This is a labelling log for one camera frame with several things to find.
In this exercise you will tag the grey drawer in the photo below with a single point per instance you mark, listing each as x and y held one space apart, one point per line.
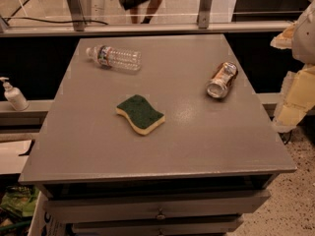
152 207
168 227

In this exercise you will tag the white pump dispenser bottle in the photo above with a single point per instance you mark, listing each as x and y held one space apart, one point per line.
14 95

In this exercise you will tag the grey upper drawer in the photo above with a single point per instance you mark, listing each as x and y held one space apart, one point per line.
152 207

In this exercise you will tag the left metal bracket post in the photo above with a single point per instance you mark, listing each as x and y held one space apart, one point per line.
77 16

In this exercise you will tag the green snack bag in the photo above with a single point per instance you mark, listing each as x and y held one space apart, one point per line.
20 201

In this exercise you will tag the right metal bracket post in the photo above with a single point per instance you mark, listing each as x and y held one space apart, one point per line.
203 18

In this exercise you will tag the green and yellow sponge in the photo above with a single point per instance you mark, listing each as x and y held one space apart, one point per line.
141 116

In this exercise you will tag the metal bracket post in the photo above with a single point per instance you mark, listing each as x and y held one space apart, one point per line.
77 16
203 18

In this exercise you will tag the grey lower drawer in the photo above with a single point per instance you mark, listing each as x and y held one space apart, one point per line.
168 227

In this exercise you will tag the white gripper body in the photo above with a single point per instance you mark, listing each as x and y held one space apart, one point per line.
305 38

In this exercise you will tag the white cardboard box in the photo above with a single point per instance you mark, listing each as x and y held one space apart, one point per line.
44 224

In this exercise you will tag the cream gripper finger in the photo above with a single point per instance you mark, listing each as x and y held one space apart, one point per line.
297 99
284 39

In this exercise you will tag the clear plastic water bottle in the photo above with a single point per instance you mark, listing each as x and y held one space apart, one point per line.
117 58

